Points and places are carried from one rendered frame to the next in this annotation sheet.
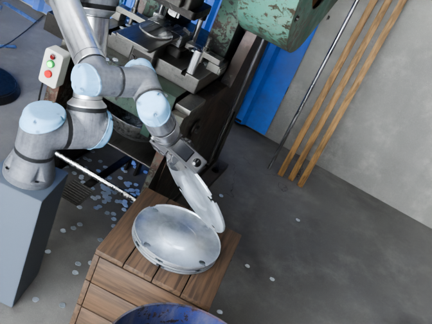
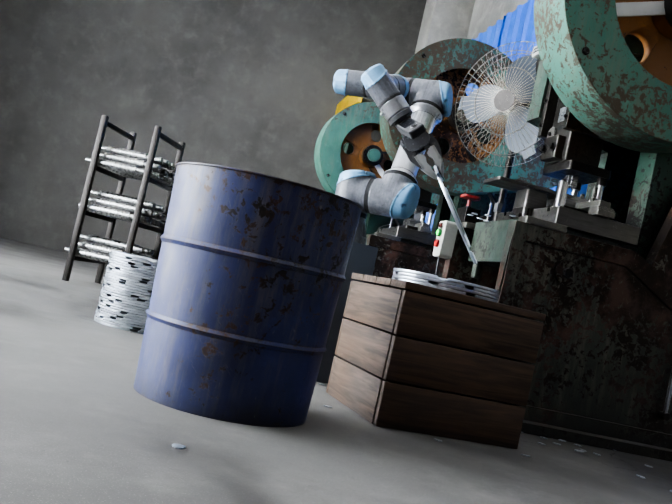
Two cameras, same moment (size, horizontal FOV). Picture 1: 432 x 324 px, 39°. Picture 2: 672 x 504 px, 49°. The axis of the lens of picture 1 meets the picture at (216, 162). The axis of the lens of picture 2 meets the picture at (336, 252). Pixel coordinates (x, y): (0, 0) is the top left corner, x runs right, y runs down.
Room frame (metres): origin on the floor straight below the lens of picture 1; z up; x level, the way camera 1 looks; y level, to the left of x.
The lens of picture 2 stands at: (0.51, -1.69, 0.30)
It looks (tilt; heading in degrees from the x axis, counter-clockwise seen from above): 3 degrees up; 67
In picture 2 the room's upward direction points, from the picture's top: 13 degrees clockwise
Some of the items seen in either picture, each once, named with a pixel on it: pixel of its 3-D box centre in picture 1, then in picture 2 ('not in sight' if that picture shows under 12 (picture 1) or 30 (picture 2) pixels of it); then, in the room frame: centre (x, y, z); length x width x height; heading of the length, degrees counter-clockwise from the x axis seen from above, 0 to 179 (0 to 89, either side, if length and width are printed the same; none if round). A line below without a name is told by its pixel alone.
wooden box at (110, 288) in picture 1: (158, 278); (429, 355); (1.56, 0.01, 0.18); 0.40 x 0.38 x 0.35; 176
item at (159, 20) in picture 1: (168, 30); (566, 204); (2.18, 0.37, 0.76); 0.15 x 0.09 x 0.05; 79
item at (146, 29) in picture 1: (144, 49); (520, 204); (2.02, 0.40, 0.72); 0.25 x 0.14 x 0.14; 169
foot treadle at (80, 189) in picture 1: (107, 172); not in sight; (2.05, 0.39, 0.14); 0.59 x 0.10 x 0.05; 169
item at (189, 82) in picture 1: (162, 49); (562, 228); (2.19, 0.37, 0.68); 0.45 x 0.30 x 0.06; 79
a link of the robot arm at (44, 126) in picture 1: (42, 128); (355, 191); (1.44, 0.49, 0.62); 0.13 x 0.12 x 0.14; 135
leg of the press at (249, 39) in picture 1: (215, 119); (630, 305); (2.28, 0.08, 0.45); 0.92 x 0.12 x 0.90; 169
